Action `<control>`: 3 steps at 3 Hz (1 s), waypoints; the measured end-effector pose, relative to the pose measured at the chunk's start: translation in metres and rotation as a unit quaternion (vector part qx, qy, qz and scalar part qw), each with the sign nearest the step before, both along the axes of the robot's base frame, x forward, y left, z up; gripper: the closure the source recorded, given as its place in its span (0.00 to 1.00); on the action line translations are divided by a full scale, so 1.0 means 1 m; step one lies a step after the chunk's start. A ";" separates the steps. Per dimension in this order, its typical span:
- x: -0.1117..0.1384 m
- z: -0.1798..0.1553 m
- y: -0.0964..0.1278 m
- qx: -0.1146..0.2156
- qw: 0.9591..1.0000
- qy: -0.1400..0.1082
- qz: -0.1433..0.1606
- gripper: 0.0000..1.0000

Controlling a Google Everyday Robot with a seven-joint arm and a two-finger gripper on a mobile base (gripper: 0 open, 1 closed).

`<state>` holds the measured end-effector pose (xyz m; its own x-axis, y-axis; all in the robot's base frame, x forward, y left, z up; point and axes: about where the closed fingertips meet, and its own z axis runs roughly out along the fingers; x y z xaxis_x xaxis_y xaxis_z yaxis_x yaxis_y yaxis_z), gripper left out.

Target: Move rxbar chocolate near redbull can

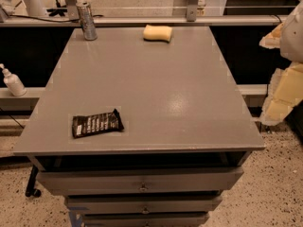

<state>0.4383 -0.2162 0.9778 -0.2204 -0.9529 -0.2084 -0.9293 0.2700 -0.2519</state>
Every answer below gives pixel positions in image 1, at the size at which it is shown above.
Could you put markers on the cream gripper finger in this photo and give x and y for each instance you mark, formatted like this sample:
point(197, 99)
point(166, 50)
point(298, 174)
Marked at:
point(272, 39)
point(284, 93)

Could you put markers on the black rxbar chocolate wrapper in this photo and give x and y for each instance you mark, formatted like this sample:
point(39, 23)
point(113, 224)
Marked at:
point(87, 125)

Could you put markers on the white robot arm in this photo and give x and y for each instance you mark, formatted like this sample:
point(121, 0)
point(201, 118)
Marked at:
point(291, 40)

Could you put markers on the silver redbull can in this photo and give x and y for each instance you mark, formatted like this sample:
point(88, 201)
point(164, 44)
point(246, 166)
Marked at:
point(86, 20)

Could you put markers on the grey drawer cabinet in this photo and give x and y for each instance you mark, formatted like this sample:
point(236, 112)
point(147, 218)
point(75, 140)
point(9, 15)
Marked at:
point(178, 103)

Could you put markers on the yellow sponge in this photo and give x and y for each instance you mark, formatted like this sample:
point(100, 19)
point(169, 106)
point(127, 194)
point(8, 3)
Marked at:
point(157, 33)

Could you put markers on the grey bottom drawer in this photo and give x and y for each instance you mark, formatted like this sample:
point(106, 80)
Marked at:
point(150, 220)

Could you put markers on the grey drawer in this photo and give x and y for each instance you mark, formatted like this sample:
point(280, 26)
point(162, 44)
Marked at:
point(150, 220)
point(143, 204)
point(140, 181)

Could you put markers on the grey middle drawer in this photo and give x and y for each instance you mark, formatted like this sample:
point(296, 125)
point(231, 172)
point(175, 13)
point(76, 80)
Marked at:
point(143, 204)

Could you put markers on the grey top drawer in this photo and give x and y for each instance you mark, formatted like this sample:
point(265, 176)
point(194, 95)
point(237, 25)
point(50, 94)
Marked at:
point(140, 181)

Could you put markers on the white spray bottle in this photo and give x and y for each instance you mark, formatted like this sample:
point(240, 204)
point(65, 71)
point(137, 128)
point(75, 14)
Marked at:
point(14, 84)

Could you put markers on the black caster leg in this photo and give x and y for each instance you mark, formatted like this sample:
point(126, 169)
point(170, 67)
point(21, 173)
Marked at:
point(31, 190)

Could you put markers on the grey metal rail frame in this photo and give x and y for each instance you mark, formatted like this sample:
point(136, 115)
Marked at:
point(73, 20)

